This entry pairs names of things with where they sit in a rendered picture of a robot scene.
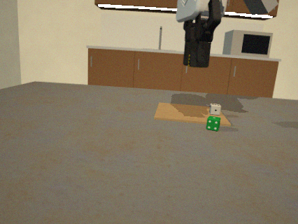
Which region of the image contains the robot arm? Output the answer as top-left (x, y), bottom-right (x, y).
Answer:
top-left (243, 0), bottom-right (278, 15)

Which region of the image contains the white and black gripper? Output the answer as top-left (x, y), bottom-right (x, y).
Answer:
top-left (176, 0), bottom-right (227, 68)

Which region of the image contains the tan mat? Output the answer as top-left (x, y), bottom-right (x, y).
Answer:
top-left (154, 103), bottom-right (231, 127)

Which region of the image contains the white die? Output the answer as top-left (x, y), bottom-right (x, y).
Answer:
top-left (209, 104), bottom-right (221, 116)

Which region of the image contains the green die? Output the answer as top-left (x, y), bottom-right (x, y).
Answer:
top-left (206, 116), bottom-right (220, 132)

